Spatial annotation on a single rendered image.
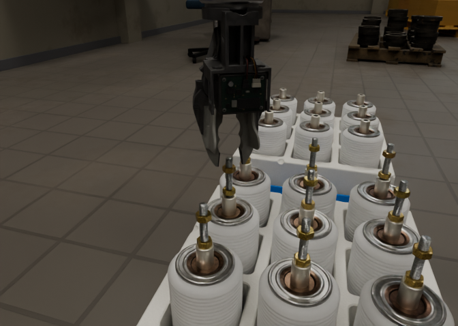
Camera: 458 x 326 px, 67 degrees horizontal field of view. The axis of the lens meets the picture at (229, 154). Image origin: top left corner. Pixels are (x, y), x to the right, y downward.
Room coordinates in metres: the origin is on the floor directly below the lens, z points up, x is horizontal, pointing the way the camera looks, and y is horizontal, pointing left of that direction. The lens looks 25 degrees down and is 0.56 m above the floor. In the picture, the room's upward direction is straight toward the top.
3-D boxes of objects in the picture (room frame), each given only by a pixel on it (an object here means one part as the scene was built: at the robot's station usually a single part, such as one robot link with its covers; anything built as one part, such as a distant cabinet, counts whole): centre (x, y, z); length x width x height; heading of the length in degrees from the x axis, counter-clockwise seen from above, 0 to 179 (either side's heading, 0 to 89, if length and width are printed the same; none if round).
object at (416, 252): (0.28, -0.20, 0.32); 0.02 x 0.02 x 0.01; 63
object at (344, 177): (0.94, -0.25, 0.09); 0.39 x 0.39 x 0.18; 73
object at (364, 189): (0.51, -0.26, 0.25); 0.08 x 0.08 x 0.01
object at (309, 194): (0.42, -0.11, 0.30); 0.01 x 0.01 x 0.08
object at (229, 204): (0.45, 0.00, 0.26); 0.02 x 0.02 x 0.03
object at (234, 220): (0.45, 0.00, 0.25); 0.08 x 0.08 x 0.01
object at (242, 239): (0.45, 0.00, 0.16); 0.10 x 0.10 x 0.18
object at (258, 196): (0.57, -0.03, 0.16); 0.10 x 0.10 x 0.18
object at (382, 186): (0.51, -0.26, 0.26); 0.02 x 0.02 x 0.03
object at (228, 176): (0.45, 0.00, 0.31); 0.01 x 0.01 x 0.08
